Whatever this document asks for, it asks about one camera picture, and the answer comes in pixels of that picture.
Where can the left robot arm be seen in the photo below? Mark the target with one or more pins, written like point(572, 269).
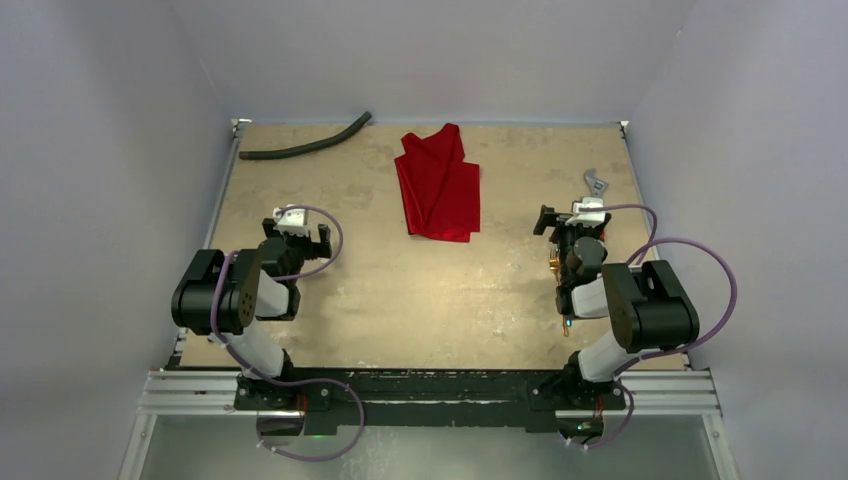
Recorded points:
point(227, 298)

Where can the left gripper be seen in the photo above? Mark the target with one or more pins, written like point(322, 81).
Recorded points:
point(315, 250)

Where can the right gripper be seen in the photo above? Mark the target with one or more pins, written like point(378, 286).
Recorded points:
point(563, 223)

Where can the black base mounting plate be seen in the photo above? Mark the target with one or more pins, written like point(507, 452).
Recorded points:
point(538, 401)

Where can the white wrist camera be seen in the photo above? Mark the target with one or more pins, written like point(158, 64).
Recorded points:
point(292, 221)
point(587, 211)

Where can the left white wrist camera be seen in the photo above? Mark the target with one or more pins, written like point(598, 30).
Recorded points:
point(292, 221)

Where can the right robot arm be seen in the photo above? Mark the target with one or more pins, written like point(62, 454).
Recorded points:
point(648, 309)

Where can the adjustable wrench orange handle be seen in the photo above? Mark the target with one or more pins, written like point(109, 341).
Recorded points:
point(596, 185)

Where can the red cloth napkin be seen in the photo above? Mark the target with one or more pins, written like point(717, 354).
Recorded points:
point(440, 190)

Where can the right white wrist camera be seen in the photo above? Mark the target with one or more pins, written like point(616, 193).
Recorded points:
point(587, 211)

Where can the gold fork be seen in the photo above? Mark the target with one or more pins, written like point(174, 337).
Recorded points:
point(561, 301)

